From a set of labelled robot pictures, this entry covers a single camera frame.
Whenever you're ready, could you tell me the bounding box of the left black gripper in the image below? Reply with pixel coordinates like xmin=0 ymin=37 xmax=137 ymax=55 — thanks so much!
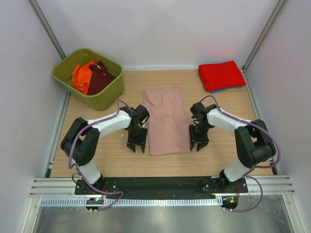
xmin=127 ymin=125 xmax=147 ymax=152

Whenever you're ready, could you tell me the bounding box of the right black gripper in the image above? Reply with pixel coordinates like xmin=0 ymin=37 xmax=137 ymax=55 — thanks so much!
xmin=189 ymin=122 xmax=211 ymax=150

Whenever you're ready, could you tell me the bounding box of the pink t shirt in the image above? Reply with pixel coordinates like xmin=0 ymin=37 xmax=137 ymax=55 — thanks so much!
xmin=143 ymin=86 xmax=190 ymax=156

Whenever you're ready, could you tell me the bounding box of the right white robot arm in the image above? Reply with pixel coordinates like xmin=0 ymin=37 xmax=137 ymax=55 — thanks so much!
xmin=189 ymin=102 xmax=276 ymax=192

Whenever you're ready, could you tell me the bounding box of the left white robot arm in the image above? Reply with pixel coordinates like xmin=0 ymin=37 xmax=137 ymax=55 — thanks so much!
xmin=60 ymin=105 xmax=150 ymax=195

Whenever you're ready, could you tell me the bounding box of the folded blue t shirt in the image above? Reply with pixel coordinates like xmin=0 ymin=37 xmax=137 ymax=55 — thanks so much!
xmin=210 ymin=85 xmax=245 ymax=94

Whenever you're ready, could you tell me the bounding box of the folded red t shirt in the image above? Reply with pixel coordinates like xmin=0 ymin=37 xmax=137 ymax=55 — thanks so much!
xmin=198 ymin=61 xmax=246 ymax=92

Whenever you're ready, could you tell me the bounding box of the maroon t shirt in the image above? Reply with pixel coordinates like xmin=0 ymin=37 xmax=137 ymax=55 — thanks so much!
xmin=87 ymin=61 xmax=116 ymax=95

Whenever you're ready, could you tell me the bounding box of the orange t shirt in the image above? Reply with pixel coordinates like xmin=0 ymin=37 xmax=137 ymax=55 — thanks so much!
xmin=71 ymin=60 xmax=97 ymax=95

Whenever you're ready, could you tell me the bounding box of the green plastic bin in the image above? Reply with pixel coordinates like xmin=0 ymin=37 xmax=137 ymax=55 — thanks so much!
xmin=52 ymin=49 xmax=124 ymax=111

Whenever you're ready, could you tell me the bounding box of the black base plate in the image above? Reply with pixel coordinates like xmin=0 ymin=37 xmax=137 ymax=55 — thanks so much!
xmin=74 ymin=176 xmax=248 ymax=197

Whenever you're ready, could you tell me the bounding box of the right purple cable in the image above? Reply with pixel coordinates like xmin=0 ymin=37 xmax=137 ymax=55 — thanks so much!
xmin=199 ymin=95 xmax=282 ymax=213

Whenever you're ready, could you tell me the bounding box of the purple cable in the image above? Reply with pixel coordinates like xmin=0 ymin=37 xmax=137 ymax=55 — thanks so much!
xmin=68 ymin=99 xmax=132 ymax=207
xmin=199 ymin=95 xmax=282 ymax=213

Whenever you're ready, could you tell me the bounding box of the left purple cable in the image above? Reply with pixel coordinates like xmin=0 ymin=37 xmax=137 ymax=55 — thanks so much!
xmin=68 ymin=99 xmax=132 ymax=207

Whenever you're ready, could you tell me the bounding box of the slotted cable duct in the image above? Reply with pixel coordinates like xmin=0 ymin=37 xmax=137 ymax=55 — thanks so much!
xmin=41 ymin=197 xmax=223 ymax=208

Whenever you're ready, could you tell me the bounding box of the aluminium frame rail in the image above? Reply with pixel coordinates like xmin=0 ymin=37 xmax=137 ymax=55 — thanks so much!
xmin=29 ymin=175 xmax=295 ymax=198

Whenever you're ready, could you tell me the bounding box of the right aluminium corner post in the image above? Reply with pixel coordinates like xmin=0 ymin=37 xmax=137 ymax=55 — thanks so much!
xmin=242 ymin=0 xmax=289 ymax=71

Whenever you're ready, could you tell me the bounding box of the aluminium corner post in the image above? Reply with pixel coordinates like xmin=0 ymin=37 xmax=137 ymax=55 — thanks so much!
xmin=242 ymin=0 xmax=289 ymax=71
xmin=28 ymin=0 xmax=66 ymax=60

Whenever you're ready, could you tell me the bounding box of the left aluminium corner post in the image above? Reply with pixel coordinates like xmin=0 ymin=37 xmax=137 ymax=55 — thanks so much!
xmin=28 ymin=0 xmax=66 ymax=60

